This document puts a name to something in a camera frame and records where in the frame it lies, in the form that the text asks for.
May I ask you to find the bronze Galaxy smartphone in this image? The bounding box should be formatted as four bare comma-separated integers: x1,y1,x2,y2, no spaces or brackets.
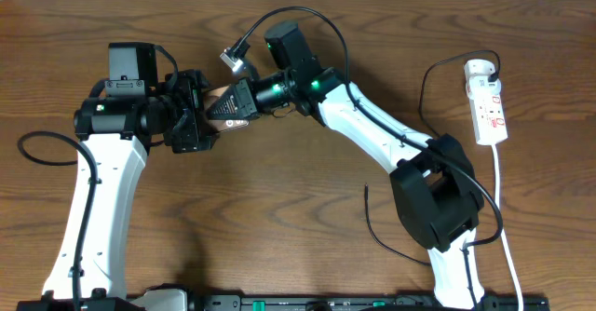
203,86,250,133

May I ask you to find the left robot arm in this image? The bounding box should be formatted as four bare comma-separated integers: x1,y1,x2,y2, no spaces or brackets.
17,42,215,310

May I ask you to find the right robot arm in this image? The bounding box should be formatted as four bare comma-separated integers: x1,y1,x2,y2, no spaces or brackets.
207,21,484,309

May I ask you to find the white USB charger adapter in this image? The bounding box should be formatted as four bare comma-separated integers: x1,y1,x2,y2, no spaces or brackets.
464,59,496,80

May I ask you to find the white power strip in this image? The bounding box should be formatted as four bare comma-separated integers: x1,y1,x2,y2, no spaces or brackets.
466,75,508,146

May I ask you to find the black USB charging cable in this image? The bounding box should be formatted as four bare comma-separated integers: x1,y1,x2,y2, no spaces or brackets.
363,49,502,267

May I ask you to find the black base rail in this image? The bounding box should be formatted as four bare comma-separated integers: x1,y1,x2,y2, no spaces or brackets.
125,285,550,311

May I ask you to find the white power strip cord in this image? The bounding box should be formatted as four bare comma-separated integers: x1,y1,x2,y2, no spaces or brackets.
490,143,525,311

